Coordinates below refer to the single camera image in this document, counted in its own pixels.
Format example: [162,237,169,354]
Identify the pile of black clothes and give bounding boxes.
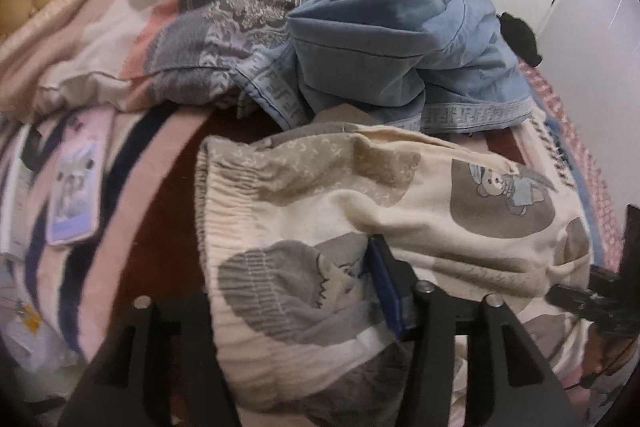
[417,0,544,68]

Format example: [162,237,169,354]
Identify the phone with pink case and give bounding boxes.
[46,112,114,248]

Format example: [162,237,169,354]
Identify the striped polka dot bed blanket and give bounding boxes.
[0,27,632,360]

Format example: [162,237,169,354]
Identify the light blue denim garment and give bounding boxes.
[235,0,534,136]

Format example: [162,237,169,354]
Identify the crumpled plastic bag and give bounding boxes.
[0,257,82,374]

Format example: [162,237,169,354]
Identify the cream pants with grey patches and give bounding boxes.
[195,122,621,427]

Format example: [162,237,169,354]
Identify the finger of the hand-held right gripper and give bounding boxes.
[546,284,601,317]

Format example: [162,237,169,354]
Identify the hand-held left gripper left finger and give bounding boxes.
[57,296,242,427]

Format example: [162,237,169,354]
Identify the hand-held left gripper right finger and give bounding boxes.
[366,234,586,427]

